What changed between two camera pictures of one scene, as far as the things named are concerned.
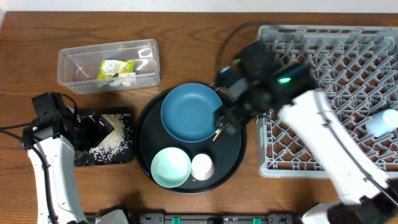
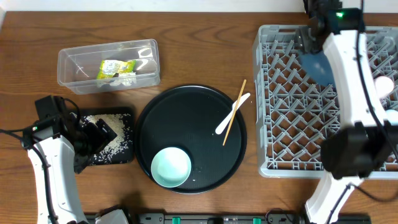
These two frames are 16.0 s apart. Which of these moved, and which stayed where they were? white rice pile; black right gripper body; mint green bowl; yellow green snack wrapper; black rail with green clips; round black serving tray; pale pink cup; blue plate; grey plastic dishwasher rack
Moved: black right gripper body; pale pink cup; blue plate
Stayed: white rice pile; yellow green snack wrapper; grey plastic dishwasher rack; black rail with green clips; round black serving tray; mint green bowl
